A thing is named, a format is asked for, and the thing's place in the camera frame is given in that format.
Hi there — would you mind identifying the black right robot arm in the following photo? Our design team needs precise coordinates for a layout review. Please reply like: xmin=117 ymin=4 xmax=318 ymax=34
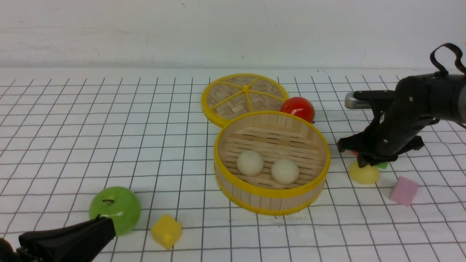
xmin=337 ymin=73 xmax=465 ymax=167

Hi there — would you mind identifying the bamboo steamer lid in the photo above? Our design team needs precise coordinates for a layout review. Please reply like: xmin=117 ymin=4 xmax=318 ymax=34
xmin=200 ymin=74 xmax=289 ymax=128

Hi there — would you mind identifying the pink foam cube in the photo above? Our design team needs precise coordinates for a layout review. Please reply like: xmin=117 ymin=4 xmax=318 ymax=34
xmin=389 ymin=176 xmax=419 ymax=207

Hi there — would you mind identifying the yellow bun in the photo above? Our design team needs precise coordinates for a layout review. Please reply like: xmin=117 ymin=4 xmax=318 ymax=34
xmin=348 ymin=160 xmax=380 ymax=185

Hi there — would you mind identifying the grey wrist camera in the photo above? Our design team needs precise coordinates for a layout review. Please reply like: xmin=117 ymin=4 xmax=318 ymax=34
xmin=344 ymin=90 xmax=395 ymax=111

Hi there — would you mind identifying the green foam cube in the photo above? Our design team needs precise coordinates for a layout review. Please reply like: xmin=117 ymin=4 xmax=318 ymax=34
xmin=376 ymin=162 xmax=389 ymax=169

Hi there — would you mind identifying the black looped cable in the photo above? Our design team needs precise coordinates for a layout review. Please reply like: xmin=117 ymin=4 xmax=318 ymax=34
xmin=430 ymin=43 xmax=466 ymax=75

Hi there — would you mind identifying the bamboo steamer tray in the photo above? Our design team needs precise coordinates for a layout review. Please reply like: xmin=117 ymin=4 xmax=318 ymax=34
xmin=213 ymin=111 xmax=331 ymax=216

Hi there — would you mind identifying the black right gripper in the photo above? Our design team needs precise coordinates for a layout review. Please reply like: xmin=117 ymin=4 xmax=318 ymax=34
xmin=337 ymin=75 xmax=440 ymax=168

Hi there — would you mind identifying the white bun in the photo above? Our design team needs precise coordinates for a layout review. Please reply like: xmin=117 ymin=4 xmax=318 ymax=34
xmin=236 ymin=150 xmax=264 ymax=177
xmin=271 ymin=159 xmax=300 ymax=185

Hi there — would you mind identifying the green apple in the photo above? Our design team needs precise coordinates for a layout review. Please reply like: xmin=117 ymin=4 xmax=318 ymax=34
xmin=88 ymin=186 xmax=142 ymax=237

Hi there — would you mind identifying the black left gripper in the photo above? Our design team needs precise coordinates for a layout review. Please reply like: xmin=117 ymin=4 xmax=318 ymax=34
xmin=0 ymin=216 xmax=116 ymax=262

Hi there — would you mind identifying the yellow foam cube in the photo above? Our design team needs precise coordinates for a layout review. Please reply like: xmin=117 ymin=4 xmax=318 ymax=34
xmin=150 ymin=214 xmax=182 ymax=250

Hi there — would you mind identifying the red tomato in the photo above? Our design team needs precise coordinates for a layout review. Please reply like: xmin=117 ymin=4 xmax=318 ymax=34
xmin=281 ymin=96 xmax=316 ymax=124

